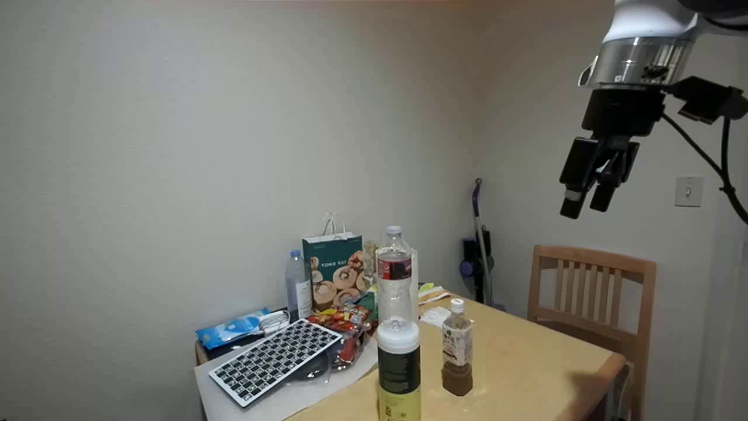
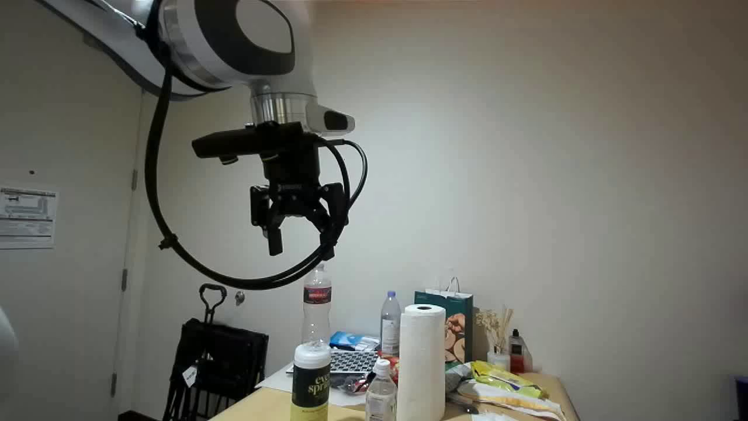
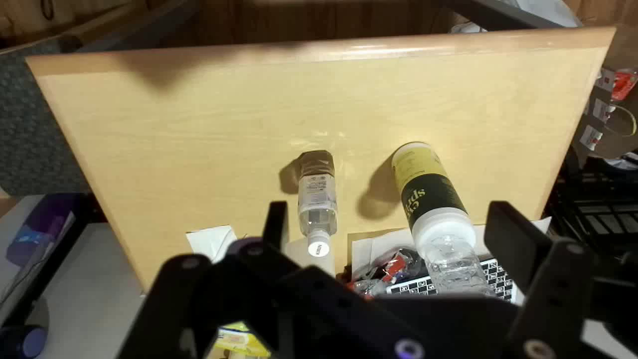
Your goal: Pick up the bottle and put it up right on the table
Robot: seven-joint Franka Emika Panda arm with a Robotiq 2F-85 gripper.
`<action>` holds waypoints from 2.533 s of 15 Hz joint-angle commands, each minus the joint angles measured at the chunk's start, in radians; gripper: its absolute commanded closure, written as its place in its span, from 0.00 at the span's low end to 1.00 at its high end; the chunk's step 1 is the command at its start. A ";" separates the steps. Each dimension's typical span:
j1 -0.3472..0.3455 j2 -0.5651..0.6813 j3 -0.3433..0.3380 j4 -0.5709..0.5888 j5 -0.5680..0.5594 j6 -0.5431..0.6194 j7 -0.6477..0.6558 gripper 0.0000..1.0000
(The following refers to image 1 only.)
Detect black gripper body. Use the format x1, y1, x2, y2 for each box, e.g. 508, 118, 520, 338
559, 86, 666, 193

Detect clear plastic bottle red label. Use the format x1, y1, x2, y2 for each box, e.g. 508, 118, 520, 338
374, 224, 416, 327

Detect small bottle with brown liquid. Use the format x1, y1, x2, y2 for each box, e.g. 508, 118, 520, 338
440, 296, 478, 398

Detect clear water bottle blue cap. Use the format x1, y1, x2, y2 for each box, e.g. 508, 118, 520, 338
284, 247, 313, 323

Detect wooden slat chair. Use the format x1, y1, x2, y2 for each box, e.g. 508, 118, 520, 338
526, 242, 660, 421

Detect yellow green packet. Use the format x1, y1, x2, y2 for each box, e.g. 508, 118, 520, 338
416, 282, 453, 309

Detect small white box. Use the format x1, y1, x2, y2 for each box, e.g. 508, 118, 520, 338
419, 304, 457, 329

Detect yellow canister with white lid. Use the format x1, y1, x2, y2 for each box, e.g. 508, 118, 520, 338
374, 316, 424, 421

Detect green paper gift bag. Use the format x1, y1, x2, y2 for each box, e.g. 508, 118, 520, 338
301, 228, 370, 313

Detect red snack package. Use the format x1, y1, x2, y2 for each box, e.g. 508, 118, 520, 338
310, 304, 376, 370

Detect blue plastic packet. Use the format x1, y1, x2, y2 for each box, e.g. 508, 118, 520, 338
195, 306, 291, 353

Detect white wall light switch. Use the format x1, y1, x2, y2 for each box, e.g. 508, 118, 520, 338
674, 175, 706, 211

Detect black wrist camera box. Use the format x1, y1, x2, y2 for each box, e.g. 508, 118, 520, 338
666, 75, 748, 127

